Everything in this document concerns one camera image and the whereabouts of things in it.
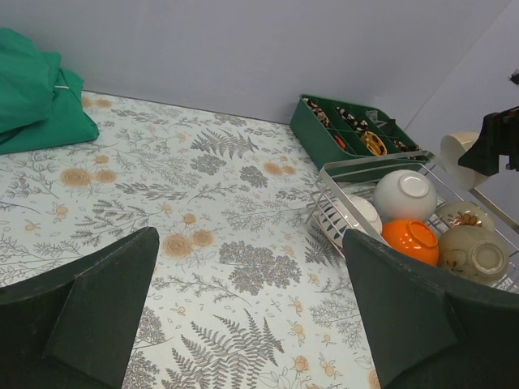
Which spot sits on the pink black scrunchie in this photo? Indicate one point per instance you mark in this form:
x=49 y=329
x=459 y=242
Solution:
x=317 y=111

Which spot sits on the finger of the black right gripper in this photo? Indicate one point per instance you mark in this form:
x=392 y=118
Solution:
x=498 y=137

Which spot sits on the green folded cloth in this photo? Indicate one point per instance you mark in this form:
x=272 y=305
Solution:
x=41 y=103

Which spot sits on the green compartment organizer tray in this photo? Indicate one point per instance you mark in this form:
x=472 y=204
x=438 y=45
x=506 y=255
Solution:
x=340 y=142

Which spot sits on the white bowl blue leaf pattern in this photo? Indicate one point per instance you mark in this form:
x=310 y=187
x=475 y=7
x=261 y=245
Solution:
x=335 y=218

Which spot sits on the metal wire dish rack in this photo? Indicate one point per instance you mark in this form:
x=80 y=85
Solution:
x=359 y=177

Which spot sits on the floral patterned table mat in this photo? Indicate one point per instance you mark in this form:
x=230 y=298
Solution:
x=247 y=292

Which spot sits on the beige floral bowl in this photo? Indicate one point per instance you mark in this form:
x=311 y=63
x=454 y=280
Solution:
x=474 y=253
x=464 y=212

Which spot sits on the black white scrunchie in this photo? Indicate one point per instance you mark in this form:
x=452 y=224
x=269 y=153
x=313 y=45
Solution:
x=355 y=123

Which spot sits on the dark patterned scrunchie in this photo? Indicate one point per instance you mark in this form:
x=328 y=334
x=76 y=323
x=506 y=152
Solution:
x=406 y=147

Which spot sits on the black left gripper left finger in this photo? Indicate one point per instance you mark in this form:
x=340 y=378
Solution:
x=75 y=326

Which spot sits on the orange bowl black inside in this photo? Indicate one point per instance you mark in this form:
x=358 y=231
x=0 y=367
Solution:
x=412 y=238

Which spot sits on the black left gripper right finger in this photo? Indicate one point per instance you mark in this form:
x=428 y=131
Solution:
x=427 y=328

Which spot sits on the white plain bowl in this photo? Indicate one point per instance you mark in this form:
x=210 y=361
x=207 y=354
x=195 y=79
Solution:
x=405 y=194

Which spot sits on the cream plain bowl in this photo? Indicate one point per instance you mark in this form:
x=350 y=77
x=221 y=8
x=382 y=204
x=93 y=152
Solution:
x=454 y=146

